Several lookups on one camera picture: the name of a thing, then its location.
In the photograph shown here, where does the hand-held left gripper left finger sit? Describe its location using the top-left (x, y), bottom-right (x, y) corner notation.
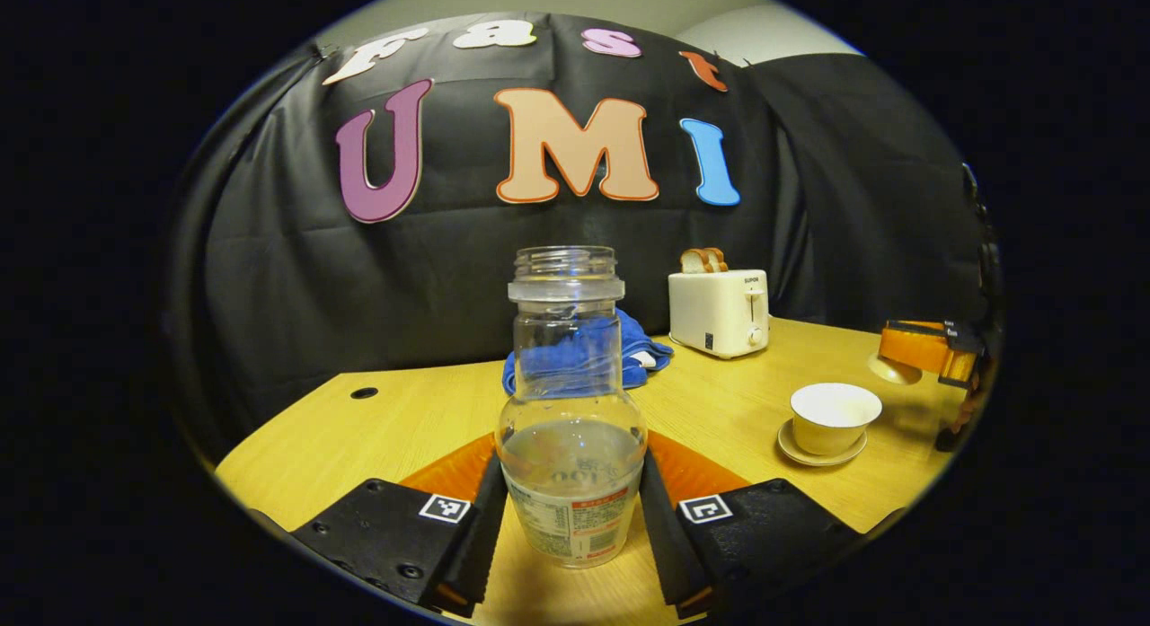
top-left (292, 433), bottom-right (509, 620)

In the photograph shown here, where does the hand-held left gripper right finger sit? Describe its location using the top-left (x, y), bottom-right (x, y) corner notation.
top-left (640, 431), bottom-right (863, 620)

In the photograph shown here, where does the cream teacup lid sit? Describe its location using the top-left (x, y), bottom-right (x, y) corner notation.
top-left (867, 352), bottom-right (924, 386)

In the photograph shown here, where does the cream teacup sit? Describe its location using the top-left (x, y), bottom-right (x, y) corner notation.
top-left (791, 383), bottom-right (883, 457)

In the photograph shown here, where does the clear water bottle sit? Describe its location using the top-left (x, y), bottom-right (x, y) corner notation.
top-left (496, 245), bottom-right (649, 569)

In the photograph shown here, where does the white toaster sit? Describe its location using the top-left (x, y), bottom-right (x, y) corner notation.
top-left (668, 269), bottom-right (771, 360)

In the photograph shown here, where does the blue towel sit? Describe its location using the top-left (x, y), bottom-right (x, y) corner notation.
top-left (501, 308), bottom-right (675, 398)

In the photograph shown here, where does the black backdrop cloth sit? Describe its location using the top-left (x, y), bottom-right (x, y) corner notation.
top-left (166, 11), bottom-right (998, 447)

